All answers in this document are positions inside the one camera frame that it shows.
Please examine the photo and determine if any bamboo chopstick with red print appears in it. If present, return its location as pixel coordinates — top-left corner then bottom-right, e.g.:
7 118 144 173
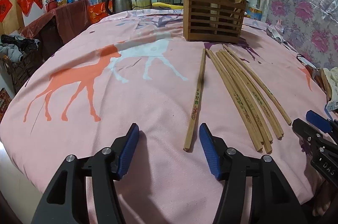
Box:
183 49 206 152

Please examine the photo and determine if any right hand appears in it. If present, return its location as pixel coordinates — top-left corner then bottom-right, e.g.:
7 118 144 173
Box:
312 181 337 217

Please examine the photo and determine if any cream knitted cloth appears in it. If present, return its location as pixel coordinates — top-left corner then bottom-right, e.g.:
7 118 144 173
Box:
322 67 338 103

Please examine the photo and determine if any brown wooden board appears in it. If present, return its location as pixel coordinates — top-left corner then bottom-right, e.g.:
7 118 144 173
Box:
305 64 332 101

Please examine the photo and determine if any metal spoon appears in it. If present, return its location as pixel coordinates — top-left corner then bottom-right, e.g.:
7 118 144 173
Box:
266 27 287 45

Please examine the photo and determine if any red gift bag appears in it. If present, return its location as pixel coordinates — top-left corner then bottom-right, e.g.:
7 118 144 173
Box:
0 88 11 121

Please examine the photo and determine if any brown wooden utensil holder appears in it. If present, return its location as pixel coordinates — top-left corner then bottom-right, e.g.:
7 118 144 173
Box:
183 0 246 44

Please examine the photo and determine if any red cloth covered side table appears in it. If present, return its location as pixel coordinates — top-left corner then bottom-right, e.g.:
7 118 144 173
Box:
21 0 90 54

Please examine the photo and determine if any stainless electric kettle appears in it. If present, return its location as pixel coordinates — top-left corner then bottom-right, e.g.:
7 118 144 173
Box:
105 0 132 15

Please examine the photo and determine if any steel pot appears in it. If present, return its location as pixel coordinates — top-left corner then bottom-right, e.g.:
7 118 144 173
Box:
129 0 152 10

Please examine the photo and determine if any yellow rice paddle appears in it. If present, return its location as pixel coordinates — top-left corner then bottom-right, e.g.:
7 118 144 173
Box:
152 2 184 10

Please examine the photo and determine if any grey jacket on chair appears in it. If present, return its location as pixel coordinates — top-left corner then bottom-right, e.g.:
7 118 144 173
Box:
0 34 40 64

